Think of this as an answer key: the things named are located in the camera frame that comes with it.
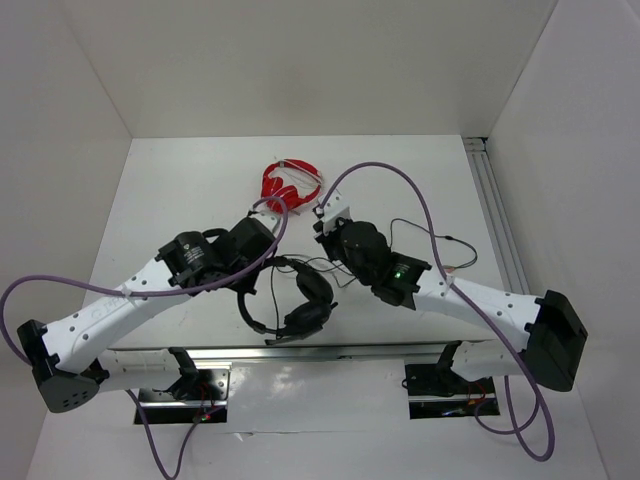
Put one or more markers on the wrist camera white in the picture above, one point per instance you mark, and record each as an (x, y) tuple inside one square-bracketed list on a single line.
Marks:
[(267, 218), (328, 211)]

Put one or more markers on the aluminium rail front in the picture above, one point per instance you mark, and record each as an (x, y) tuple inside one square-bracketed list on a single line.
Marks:
[(408, 352)]

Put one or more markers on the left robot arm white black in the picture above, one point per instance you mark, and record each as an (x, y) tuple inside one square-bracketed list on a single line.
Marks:
[(73, 359)]

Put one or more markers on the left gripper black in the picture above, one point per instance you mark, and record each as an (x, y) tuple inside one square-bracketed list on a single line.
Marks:
[(247, 284)]

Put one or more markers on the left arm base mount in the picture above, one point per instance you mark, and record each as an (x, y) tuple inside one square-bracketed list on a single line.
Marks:
[(200, 392)]

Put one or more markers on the black headset with microphone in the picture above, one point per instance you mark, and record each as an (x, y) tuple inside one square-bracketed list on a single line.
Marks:
[(307, 318)]

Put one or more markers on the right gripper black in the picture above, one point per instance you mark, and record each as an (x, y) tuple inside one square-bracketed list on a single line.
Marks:
[(326, 239)]

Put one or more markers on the aluminium rail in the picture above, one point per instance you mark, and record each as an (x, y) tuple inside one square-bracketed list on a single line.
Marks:
[(408, 352), (502, 238)]

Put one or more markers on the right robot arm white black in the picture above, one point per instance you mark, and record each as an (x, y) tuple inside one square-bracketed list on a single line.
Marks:
[(540, 335)]

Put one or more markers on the aluminium rail right side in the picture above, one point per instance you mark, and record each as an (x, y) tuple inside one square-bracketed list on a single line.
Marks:
[(502, 238)]

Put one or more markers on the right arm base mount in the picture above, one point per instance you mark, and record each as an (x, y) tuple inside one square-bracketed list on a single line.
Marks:
[(434, 394)]

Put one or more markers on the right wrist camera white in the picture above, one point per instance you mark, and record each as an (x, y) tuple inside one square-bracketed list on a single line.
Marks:
[(328, 211)]

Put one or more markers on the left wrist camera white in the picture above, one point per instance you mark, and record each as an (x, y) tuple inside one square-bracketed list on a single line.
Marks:
[(267, 218)]

